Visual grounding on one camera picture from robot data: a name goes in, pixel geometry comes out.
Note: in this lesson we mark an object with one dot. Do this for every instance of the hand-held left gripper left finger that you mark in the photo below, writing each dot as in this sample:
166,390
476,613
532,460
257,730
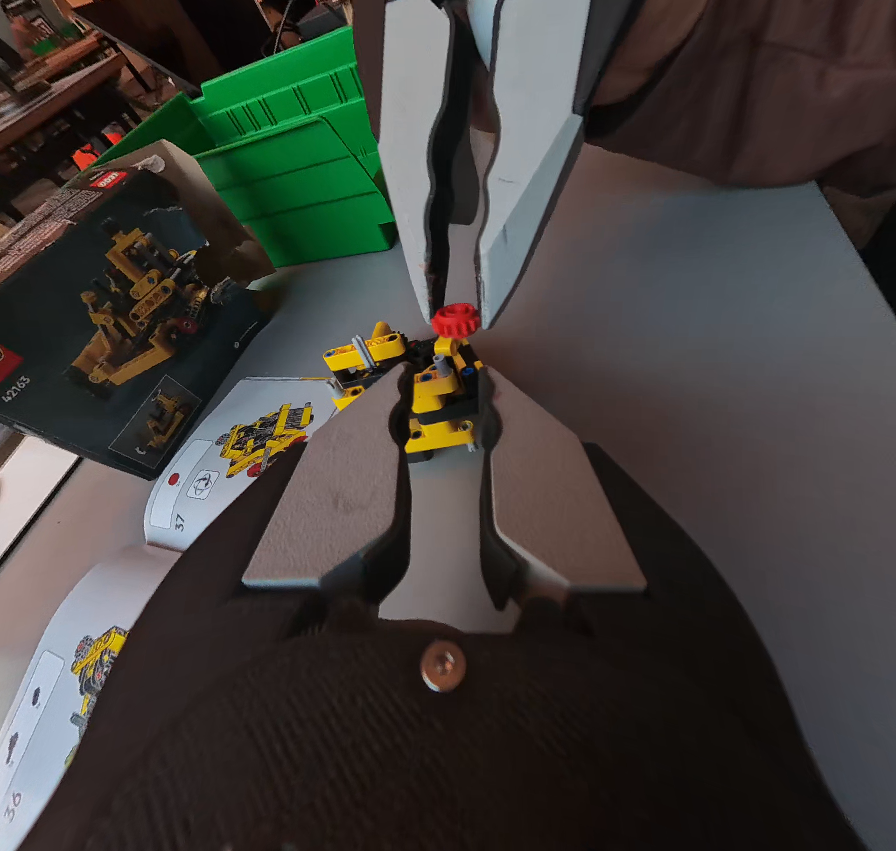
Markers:
329,508

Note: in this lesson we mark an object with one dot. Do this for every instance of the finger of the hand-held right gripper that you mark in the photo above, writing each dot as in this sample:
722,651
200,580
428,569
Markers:
539,95
406,130

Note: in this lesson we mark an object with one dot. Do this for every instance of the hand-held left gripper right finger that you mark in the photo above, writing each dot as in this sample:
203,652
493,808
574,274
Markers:
553,508

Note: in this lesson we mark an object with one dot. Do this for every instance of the yellow lego bulldozer model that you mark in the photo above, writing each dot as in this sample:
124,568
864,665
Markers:
437,389

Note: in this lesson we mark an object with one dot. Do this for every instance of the red lego gear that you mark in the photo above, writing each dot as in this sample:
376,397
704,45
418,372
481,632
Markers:
453,320

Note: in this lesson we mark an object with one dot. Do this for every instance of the person's right forearm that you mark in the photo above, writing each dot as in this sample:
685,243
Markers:
770,74

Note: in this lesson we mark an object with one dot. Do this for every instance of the lego instruction booklet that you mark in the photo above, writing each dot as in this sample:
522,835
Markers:
210,487

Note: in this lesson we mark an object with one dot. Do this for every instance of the dark lego box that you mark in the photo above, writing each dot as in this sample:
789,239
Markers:
105,347

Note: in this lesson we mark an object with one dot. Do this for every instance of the person's right hand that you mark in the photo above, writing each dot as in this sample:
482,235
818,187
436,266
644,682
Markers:
658,25

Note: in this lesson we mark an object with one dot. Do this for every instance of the black monitor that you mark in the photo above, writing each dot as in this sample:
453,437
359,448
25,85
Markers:
182,18

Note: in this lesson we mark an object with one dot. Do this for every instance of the wooden workbench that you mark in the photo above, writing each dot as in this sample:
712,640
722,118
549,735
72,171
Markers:
63,88

